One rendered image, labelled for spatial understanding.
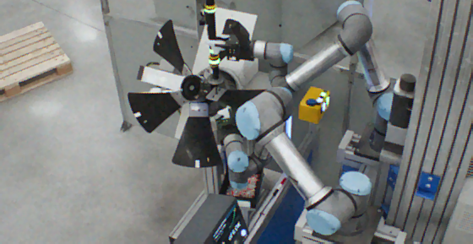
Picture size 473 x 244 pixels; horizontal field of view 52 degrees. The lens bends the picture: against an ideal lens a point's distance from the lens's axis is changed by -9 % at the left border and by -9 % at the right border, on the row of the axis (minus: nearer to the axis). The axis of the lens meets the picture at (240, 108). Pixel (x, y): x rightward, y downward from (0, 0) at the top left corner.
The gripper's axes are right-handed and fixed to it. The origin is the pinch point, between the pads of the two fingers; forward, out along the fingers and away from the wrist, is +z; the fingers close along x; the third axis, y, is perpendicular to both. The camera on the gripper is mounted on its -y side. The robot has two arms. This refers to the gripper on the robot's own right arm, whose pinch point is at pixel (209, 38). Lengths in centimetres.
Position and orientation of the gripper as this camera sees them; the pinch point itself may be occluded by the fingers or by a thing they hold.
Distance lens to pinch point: 223.9
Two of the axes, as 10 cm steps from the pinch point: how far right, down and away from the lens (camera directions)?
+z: -9.6, -1.6, 2.4
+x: 2.9, -6.0, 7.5
